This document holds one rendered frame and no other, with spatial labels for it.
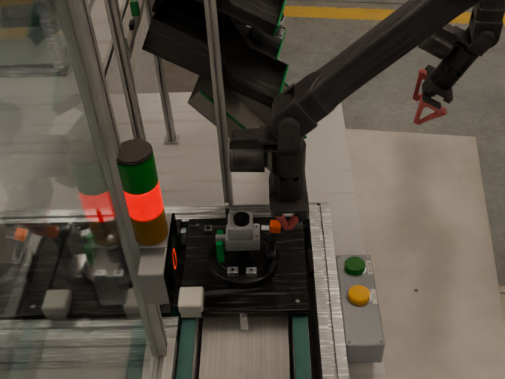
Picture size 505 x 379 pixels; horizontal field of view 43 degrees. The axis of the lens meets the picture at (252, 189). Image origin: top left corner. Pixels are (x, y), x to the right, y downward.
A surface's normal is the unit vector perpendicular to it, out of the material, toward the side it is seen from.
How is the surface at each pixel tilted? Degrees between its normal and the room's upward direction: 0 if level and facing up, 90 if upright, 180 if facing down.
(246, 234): 90
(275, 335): 0
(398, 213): 0
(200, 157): 0
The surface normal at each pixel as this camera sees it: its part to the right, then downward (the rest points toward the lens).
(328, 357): -0.04, -0.73
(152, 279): 0.00, 0.69
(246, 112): 0.66, -0.45
